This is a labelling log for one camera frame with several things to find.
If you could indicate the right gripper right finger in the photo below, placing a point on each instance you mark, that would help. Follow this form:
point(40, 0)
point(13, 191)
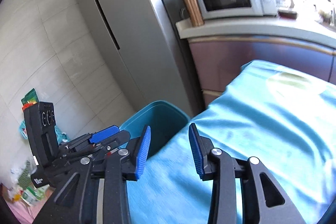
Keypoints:
point(263, 198)

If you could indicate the grey refrigerator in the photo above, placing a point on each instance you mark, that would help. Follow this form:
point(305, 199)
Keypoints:
point(139, 42)

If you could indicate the copper thermos tumbler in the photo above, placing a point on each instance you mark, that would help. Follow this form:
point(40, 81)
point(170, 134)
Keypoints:
point(194, 12)

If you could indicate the teal plastic trash bin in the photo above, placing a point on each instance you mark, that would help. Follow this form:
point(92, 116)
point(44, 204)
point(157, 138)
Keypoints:
point(164, 119)

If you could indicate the dark red bowl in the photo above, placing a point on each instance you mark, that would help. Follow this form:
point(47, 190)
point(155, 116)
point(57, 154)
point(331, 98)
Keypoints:
point(287, 14)

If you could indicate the dark lower cabinets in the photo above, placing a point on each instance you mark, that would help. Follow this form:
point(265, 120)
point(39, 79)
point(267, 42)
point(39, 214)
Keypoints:
point(218, 59)

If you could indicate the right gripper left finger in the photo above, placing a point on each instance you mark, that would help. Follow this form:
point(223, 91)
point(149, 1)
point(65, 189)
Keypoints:
point(76, 196)

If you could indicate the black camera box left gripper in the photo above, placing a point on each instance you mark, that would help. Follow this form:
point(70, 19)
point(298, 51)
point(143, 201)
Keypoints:
point(40, 127)

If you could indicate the blue floral tablecloth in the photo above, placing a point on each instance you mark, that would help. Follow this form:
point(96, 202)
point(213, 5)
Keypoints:
point(286, 118)

